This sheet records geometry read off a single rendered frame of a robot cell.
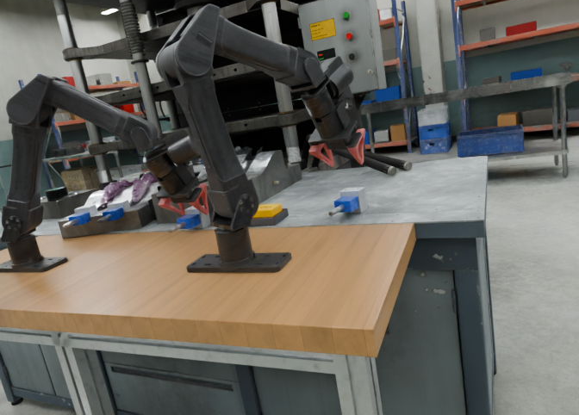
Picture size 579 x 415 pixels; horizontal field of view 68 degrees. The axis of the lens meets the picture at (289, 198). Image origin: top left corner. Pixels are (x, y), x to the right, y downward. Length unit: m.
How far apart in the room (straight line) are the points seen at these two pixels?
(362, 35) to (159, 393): 1.54
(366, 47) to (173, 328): 1.44
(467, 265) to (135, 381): 1.20
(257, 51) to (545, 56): 6.89
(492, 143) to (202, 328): 4.23
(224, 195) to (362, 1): 1.28
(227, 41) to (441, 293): 0.69
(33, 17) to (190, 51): 9.34
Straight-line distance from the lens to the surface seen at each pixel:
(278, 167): 1.44
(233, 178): 0.77
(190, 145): 1.03
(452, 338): 1.10
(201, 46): 0.75
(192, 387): 1.55
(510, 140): 4.69
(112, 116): 1.07
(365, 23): 1.87
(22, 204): 1.18
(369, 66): 1.86
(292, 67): 0.86
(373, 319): 0.57
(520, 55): 7.57
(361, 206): 1.03
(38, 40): 9.94
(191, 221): 1.12
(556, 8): 7.61
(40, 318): 0.91
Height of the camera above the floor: 1.08
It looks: 12 degrees down
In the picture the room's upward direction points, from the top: 10 degrees counter-clockwise
